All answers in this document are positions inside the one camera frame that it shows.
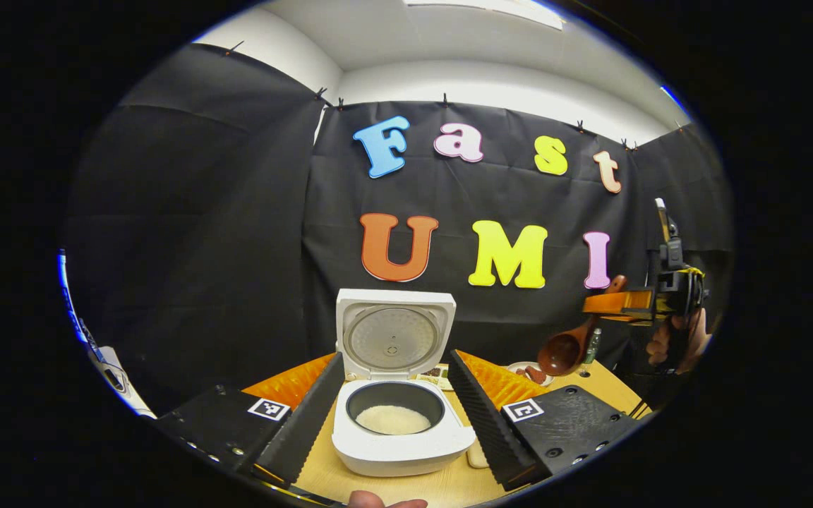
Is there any green label water bottle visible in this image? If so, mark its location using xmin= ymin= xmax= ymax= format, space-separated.
xmin=582 ymin=327 xmax=602 ymax=379

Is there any brown wooden spoon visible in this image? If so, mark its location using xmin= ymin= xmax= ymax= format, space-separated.
xmin=538 ymin=275 xmax=628 ymax=377

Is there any white rice cooker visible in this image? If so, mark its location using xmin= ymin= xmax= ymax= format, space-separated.
xmin=331 ymin=288 xmax=477 ymax=478

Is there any ceiling light panel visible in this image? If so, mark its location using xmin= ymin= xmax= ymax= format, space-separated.
xmin=403 ymin=0 xmax=565 ymax=30

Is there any white divided grain dish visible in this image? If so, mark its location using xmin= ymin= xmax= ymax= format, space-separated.
xmin=418 ymin=364 xmax=453 ymax=391

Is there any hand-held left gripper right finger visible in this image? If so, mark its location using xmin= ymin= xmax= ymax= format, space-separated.
xmin=447 ymin=349 xmax=645 ymax=492

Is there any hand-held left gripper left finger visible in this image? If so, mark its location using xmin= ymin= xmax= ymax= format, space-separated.
xmin=156 ymin=351 xmax=347 ymax=488

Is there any row of small cloth clips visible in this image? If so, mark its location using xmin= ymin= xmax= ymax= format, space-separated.
xmin=226 ymin=40 xmax=687 ymax=153

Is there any white rice heap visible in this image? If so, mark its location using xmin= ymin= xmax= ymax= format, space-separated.
xmin=355 ymin=405 xmax=433 ymax=436

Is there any white round plate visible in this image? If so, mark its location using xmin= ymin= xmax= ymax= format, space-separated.
xmin=505 ymin=361 xmax=556 ymax=388

